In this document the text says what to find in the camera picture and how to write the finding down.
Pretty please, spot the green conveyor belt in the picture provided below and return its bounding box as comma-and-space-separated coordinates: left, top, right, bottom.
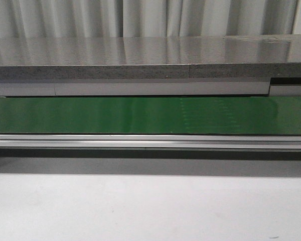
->
0, 96, 301, 136

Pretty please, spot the white pleated curtain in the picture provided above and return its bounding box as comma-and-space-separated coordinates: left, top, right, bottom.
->
0, 1, 298, 38

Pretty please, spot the aluminium conveyor front rail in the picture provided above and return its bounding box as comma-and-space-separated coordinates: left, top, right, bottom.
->
0, 134, 301, 151

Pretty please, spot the grey conveyor rear rail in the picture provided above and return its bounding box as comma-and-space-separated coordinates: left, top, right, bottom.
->
0, 77, 301, 97

